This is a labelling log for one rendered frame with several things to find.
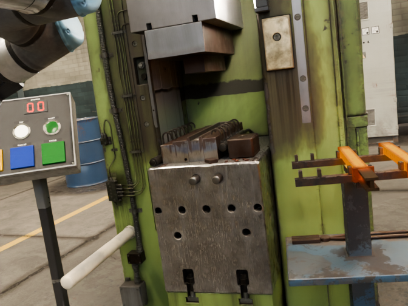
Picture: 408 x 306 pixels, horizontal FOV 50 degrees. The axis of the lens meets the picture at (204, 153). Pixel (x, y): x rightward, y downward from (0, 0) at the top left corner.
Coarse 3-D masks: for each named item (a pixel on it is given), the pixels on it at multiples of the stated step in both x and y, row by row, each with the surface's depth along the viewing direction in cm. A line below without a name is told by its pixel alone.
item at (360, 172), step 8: (344, 152) 125; (352, 152) 123; (344, 160) 122; (352, 160) 113; (360, 160) 112; (352, 168) 103; (360, 168) 102; (368, 168) 101; (352, 176) 104; (360, 176) 102; (368, 176) 94; (376, 176) 94; (368, 184) 95
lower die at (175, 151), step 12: (192, 132) 169; (216, 132) 157; (228, 132) 161; (168, 144) 150; (180, 144) 149; (192, 144) 148; (204, 144) 147; (216, 144) 145; (168, 156) 151; (180, 156) 150; (192, 156) 149; (204, 156) 148; (216, 156) 146
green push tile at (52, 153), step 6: (42, 144) 146; (48, 144) 146; (54, 144) 146; (60, 144) 146; (42, 150) 145; (48, 150) 145; (54, 150) 145; (60, 150) 145; (42, 156) 144; (48, 156) 144; (54, 156) 145; (60, 156) 145; (42, 162) 144; (48, 162) 144; (54, 162) 144; (60, 162) 144
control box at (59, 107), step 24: (48, 96) 153; (0, 120) 149; (24, 120) 149; (48, 120) 150; (72, 120) 151; (0, 144) 146; (24, 144) 146; (72, 144) 147; (24, 168) 143; (48, 168) 144; (72, 168) 147
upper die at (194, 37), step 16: (144, 32) 145; (160, 32) 144; (176, 32) 142; (192, 32) 140; (208, 32) 146; (224, 32) 166; (160, 48) 145; (176, 48) 143; (192, 48) 141; (208, 48) 144; (224, 48) 164
